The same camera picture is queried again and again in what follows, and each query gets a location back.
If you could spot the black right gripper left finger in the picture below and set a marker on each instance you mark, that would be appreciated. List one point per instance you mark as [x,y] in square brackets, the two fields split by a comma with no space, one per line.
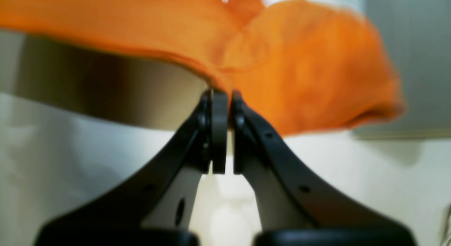
[153,207]

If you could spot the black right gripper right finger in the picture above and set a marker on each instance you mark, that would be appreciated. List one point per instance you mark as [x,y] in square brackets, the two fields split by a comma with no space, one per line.
[297,207]

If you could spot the orange t-shirt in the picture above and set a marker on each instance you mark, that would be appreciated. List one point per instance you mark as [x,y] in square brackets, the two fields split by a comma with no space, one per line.
[301,65]

